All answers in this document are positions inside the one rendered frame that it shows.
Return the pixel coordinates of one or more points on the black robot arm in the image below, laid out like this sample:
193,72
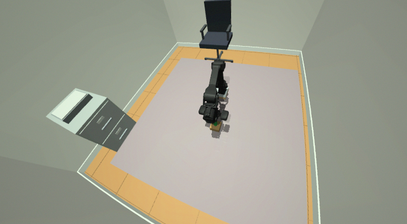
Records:
211,95

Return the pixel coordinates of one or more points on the tan square block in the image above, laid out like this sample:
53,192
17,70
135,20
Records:
216,128

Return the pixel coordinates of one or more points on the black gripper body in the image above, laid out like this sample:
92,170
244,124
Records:
223,115

